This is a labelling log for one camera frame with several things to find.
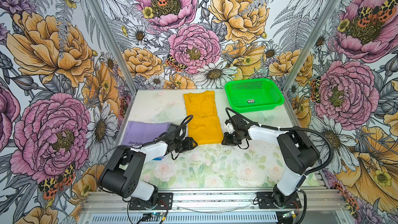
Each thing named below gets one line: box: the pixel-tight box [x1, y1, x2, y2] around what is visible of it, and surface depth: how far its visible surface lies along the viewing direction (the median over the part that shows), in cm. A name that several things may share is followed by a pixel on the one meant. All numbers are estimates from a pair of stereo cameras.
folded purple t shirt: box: [120, 120, 172, 146], surface depth 98 cm
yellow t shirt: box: [182, 90, 223, 146], surface depth 104 cm
